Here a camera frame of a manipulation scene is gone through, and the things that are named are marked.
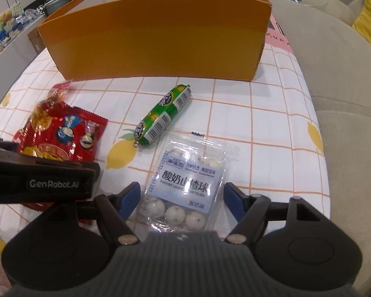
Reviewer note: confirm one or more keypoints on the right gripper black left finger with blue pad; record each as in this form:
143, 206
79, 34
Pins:
71, 241

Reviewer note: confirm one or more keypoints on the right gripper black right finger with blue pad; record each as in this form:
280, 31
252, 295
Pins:
292, 241

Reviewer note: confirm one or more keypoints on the red cartoon snack bag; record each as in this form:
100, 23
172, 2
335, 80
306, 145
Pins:
58, 131

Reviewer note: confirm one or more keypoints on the clear yogurt ball bag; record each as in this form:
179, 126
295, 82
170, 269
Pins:
185, 189

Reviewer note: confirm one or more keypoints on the green sausage stick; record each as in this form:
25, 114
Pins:
155, 122

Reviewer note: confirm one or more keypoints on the brown meat snack packet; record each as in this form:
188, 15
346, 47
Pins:
58, 91

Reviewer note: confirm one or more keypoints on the checkered lemon tablecloth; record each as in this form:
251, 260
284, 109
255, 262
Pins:
270, 119

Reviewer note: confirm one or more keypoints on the white tv cabinet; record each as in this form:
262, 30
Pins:
16, 56

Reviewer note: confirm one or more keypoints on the brown cardboard carton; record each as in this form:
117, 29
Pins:
36, 40

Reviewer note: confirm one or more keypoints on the teddy bear toy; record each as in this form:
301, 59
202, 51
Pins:
5, 17

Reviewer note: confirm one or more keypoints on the beige sofa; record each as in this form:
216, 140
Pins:
336, 63

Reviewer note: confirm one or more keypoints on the grey plant pot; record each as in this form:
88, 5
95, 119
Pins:
53, 5

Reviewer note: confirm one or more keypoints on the orange cardboard box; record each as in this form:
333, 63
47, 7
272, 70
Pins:
93, 39

